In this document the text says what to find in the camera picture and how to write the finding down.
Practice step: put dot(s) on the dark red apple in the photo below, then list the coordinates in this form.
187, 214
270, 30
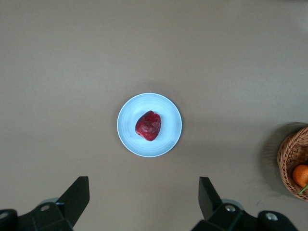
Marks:
148, 126

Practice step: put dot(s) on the orange fruit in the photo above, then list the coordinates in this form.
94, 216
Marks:
300, 174

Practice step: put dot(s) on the brown wicker basket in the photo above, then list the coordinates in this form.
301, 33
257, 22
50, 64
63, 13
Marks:
288, 156

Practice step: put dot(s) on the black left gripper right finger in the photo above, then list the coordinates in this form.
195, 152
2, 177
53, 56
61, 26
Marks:
209, 202

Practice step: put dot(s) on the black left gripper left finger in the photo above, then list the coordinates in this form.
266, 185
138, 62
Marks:
72, 202

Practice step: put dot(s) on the light blue round plate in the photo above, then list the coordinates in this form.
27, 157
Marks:
130, 134

